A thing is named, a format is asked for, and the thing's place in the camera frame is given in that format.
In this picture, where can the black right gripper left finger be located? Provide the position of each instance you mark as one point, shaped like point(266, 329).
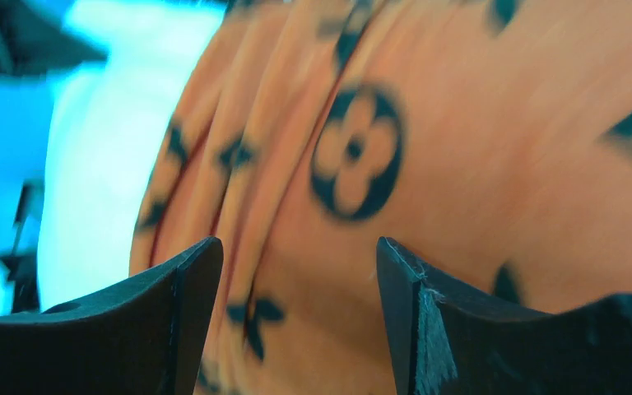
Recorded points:
point(143, 335)

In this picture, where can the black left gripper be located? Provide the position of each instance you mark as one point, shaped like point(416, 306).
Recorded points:
point(33, 43)

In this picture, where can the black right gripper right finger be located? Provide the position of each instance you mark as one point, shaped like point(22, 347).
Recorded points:
point(447, 337)

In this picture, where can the white pillow insert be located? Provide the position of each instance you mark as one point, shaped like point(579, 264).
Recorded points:
point(106, 129)

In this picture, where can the orange patterned pillowcase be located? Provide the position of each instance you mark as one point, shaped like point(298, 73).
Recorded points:
point(476, 133)

